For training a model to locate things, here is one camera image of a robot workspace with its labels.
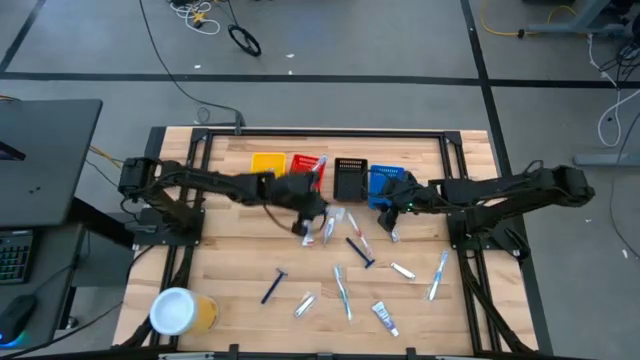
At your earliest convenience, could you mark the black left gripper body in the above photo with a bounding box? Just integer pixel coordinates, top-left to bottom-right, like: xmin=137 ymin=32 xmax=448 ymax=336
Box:
xmin=287 ymin=185 xmax=329 ymax=236

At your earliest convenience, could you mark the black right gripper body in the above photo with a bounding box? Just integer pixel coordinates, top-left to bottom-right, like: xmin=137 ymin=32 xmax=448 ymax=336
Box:
xmin=372 ymin=172 xmax=431 ymax=232

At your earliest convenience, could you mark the packaged red toothbrush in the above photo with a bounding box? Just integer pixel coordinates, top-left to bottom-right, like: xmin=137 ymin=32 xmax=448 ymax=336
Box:
xmin=346 ymin=211 xmax=374 ymax=254

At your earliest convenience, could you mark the dark blue razor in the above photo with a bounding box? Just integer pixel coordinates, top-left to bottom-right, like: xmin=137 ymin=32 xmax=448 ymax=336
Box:
xmin=344 ymin=236 xmax=376 ymax=270
xmin=260 ymin=267 xmax=289 ymax=305

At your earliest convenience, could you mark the small white tube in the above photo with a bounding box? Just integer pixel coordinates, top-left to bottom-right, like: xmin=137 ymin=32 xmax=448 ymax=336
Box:
xmin=389 ymin=261 xmax=417 ymax=281

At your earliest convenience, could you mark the packaged green toothbrush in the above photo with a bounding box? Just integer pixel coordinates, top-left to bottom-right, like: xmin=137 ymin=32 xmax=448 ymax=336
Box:
xmin=333 ymin=264 xmax=354 ymax=322

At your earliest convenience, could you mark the blue plastic basket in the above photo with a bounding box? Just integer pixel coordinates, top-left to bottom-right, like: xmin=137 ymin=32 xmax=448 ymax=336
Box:
xmin=368 ymin=164 xmax=406 ymax=210

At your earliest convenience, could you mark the red plastic basket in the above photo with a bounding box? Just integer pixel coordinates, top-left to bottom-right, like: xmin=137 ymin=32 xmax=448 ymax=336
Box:
xmin=289 ymin=153 xmax=327 ymax=194

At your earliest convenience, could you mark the black plastic basket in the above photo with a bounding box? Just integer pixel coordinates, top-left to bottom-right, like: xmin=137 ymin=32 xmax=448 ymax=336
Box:
xmin=333 ymin=157 xmax=370 ymax=203

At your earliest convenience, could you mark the yellow plastic basket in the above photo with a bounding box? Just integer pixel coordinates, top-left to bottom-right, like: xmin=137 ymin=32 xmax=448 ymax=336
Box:
xmin=249 ymin=152 xmax=288 ymax=179

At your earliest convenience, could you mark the black table end plate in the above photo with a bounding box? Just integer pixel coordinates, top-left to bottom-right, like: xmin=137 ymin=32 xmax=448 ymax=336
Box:
xmin=143 ymin=126 xmax=167 ymax=161

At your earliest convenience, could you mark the yellow cup with white lid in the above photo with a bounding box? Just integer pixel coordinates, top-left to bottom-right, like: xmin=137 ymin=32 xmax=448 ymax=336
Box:
xmin=149 ymin=286 xmax=220 ymax=337

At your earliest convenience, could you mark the grey desk foot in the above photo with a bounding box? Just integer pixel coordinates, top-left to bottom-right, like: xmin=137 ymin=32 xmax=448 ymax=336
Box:
xmin=573 ymin=152 xmax=640 ymax=167

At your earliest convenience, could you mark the grey desk base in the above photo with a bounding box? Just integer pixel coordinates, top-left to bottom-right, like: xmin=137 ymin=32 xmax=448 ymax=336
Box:
xmin=519 ymin=0 xmax=626 ymax=39

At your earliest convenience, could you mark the black desk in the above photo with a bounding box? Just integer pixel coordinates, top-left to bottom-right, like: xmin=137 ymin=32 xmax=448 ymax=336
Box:
xmin=0 ymin=98 xmax=104 ymax=229

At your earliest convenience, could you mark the dark grey low desk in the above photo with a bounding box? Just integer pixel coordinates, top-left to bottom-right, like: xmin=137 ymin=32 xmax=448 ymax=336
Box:
xmin=0 ymin=223 xmax=85 ymax=351

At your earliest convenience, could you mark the backlit black keyboard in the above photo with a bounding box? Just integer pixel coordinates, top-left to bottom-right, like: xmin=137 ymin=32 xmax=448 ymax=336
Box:
xmin=0 ymin=229 xmax=35 ymax=286

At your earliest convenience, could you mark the black computer mouse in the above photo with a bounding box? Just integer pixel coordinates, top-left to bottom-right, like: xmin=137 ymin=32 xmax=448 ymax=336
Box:
xmin=0 ymin=293 xmax=39 ymax=347

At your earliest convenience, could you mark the black aluminium table frame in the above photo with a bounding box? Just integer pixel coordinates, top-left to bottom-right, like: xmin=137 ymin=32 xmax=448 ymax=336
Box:
xmin=117 ymin=127 xmax=541 ymax=360

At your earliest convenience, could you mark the long black floor cable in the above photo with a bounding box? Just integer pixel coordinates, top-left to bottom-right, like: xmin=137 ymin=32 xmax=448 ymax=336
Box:
xmin=138 ymin=0 xmax=246 ymax=136

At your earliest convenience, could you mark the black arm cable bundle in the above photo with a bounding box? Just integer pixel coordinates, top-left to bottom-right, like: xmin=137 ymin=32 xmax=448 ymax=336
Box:
xmin=117 ymin=244 xmax=199 ymax=351
xmin=457 ymin=249 xmax=536 ymax=356

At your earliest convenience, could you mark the black cable ring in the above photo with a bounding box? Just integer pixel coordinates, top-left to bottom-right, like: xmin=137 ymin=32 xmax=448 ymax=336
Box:
xmin=227 ymin=23 xmax=263 ymax=58

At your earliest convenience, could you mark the yellow floor cable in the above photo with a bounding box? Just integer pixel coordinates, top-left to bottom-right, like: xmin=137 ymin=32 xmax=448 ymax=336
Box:
xmin=479 ymin=3 xmax=579 ymax=38

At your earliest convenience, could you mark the thin yellow cable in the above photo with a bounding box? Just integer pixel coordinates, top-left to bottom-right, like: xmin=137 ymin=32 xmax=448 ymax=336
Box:
xmin=88 ymin=144 xmax=124 ymax=169

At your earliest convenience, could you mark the looped white cable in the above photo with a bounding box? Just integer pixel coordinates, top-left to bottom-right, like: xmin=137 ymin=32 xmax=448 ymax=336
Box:
xmin=587 ymin=33 xmax=640 ymax=149

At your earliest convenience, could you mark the coiled white cable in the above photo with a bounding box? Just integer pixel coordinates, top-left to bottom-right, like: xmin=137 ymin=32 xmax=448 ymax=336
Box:
xmin=168 ymin=0 xmax=222 ymax=36

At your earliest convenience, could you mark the black cable tangle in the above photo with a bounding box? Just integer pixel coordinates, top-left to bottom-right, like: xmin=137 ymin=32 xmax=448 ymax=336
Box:
xmin=597 ymin=42 xmax=640 ymax=89

